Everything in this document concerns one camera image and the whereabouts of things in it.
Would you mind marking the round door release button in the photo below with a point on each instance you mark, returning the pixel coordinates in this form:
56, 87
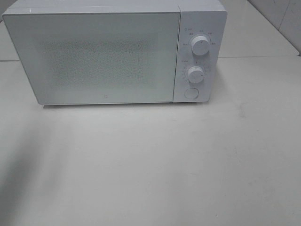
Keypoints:
191, 93

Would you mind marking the white adjacent table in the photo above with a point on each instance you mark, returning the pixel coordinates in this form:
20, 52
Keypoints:
249, 34

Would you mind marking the white microwave knob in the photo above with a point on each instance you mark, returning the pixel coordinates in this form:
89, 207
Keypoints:
195, 74
200, 45

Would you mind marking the white microwave oven body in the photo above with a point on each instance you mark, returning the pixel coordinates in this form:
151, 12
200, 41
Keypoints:
207, 17

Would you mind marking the white microwave door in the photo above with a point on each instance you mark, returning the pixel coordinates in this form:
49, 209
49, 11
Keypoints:
97, 58

